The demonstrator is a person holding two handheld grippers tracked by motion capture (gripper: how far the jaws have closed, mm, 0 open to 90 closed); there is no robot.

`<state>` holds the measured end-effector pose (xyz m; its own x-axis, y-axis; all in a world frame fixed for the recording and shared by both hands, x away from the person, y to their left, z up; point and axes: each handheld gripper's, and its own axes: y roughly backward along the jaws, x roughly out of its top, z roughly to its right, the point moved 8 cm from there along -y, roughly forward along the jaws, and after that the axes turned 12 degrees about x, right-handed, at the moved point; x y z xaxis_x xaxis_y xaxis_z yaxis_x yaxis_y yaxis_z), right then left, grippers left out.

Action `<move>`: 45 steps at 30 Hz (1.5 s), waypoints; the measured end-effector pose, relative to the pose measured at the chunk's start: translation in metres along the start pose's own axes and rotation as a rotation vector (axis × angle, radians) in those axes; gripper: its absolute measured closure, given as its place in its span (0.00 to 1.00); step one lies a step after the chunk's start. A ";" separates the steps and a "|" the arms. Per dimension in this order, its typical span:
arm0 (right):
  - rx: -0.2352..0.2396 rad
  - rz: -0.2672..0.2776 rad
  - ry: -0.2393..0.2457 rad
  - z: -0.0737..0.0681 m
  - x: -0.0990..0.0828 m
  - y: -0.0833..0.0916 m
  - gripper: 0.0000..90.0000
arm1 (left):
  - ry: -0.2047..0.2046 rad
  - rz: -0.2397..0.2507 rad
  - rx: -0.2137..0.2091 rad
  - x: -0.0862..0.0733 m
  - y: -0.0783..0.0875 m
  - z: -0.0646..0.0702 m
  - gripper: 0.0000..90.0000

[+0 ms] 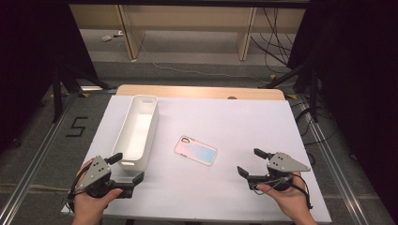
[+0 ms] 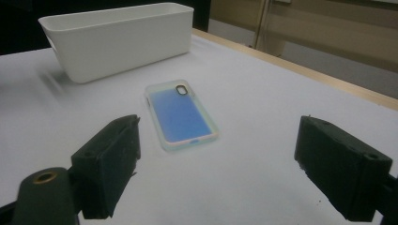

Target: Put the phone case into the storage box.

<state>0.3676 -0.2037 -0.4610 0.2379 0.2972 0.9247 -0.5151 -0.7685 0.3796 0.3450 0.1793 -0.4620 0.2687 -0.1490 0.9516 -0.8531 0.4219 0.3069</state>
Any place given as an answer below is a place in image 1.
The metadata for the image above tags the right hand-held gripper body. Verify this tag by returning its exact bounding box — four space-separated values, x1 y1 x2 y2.
247 151 312 192

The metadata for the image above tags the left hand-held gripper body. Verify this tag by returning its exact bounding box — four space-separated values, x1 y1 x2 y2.
74 155 136 200

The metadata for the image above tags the white plastic storage box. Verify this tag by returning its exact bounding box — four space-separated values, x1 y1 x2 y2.
111 94 160 173

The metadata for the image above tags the iridescent phone case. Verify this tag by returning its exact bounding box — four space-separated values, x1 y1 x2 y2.
174 134 218 167

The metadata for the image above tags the person's right hand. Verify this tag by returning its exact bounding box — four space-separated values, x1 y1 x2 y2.
256 172 317 225

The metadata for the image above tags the person's left hand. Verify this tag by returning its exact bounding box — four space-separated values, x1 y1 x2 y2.
72 158 124 225

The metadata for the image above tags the white table board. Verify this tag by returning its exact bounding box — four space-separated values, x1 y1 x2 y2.
61 95 332 223

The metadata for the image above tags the black metal stand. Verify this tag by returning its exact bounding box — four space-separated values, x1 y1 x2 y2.
259 60 320 123
51 62 111 123

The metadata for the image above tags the black curtain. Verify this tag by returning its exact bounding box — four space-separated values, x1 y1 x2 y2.
287 0 398 217
0 0 98 154

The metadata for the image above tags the beige wooden shelf unit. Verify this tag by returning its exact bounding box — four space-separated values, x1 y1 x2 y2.
69 4 307 62

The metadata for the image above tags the black overhead bar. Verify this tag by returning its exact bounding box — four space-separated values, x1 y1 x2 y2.
67 0 311 9

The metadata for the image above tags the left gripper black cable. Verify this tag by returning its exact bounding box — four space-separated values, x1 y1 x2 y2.
64 171 95 217

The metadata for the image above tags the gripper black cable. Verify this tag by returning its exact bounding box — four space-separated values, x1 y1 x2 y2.
290 172 314 210
64 171 95 217

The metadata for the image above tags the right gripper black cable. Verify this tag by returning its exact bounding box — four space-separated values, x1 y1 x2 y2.
290 172 314 210

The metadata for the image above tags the metal floor rail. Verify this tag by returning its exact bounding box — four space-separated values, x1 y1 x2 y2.
0 90 79 225
295 93 372 225

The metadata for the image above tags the white floor cable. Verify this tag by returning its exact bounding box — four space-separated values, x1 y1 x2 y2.
132 29 297 87

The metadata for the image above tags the bundle of black cables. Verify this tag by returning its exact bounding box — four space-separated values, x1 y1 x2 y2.
250 7 295 67

